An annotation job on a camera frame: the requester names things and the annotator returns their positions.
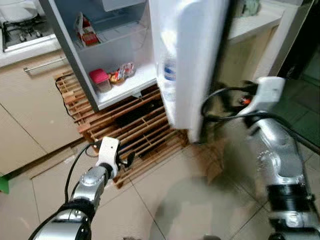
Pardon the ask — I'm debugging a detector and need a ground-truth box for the pink lidded food container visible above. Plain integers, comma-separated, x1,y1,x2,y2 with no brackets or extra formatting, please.
89,68,112,94

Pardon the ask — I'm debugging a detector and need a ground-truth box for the grey mini fridge body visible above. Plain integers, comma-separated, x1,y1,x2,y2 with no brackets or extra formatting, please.
39,0,166,112

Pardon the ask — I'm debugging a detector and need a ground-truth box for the wooden wine rack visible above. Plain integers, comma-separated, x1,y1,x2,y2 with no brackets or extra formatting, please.
54,70,191,188

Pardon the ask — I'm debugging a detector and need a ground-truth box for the glass sliding door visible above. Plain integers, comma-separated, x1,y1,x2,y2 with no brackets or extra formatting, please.
270,0,320,153

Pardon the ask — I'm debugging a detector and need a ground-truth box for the white side counter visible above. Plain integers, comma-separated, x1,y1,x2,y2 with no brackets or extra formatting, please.
220,0,313,86

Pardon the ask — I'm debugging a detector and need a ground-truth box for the colourful snack packet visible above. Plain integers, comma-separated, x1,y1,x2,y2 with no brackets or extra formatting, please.
109,62,136,84

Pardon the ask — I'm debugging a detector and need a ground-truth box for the clear glass jar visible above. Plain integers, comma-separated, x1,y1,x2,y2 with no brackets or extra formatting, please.
243,0,262,17

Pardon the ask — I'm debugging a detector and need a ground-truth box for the white kitchen counter cabinet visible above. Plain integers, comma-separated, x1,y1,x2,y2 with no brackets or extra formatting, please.
0,35,96,176

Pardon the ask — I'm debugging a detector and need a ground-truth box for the green cutting board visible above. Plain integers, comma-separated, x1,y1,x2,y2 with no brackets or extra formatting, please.
0,175,11,195

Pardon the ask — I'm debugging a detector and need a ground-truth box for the red food carton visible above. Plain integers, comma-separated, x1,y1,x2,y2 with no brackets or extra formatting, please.
74,11,100,47

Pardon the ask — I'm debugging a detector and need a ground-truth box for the steel gas stove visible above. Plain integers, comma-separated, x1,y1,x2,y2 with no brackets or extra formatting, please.
0,17,48,52

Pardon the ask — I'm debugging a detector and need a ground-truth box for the white cooking pot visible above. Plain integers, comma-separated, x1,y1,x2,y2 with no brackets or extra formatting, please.
0,2,38,23

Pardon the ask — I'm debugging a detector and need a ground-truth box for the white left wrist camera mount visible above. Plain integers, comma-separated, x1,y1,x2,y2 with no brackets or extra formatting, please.
96,137,121,178

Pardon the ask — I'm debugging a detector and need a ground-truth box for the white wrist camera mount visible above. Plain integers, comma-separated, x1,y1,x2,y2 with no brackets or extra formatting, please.
96,137,121,178
240,76,286,117

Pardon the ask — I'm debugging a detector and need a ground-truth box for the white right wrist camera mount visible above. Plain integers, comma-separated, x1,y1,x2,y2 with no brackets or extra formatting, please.
240,76,286,117

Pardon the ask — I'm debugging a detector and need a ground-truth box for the steel cabinet handle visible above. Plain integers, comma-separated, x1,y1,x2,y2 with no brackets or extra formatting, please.
22,56,68,75

